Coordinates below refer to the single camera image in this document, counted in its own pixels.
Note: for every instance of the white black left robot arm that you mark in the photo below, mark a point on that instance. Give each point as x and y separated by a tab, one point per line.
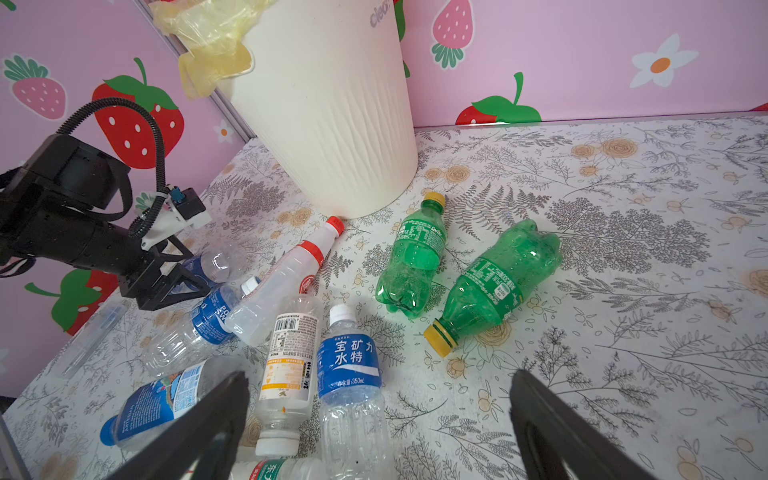
62	205

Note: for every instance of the clear bottle blue Chinese label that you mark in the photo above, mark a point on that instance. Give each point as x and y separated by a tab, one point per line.
354	433

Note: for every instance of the cream plastic waste bin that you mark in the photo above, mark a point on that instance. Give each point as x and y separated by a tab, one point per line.
328	97

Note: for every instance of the blue cap bottle blue label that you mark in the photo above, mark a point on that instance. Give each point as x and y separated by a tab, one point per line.
155	406

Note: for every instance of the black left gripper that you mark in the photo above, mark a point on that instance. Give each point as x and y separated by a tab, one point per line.
52	231

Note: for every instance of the clear bottle orange white label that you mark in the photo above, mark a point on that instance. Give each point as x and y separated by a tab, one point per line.
285	398

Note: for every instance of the yellow bin liner bag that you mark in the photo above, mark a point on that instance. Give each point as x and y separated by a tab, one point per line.
212	32

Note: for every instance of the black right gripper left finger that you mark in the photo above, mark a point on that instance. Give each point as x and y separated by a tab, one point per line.
206	438

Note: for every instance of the green soda bottle yellow cap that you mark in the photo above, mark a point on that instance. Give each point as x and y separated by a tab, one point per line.
405	284

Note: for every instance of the left aluminium corner post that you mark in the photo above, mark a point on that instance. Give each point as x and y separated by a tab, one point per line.
220	99

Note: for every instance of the small bottle red green label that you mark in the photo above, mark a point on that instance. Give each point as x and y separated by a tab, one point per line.
280	469

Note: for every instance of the white bottle red cap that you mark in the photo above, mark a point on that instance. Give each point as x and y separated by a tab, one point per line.
252	320

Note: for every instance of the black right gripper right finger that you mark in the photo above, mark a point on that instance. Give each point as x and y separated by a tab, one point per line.
554	440

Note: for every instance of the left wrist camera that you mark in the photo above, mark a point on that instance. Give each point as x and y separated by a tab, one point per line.
182	209

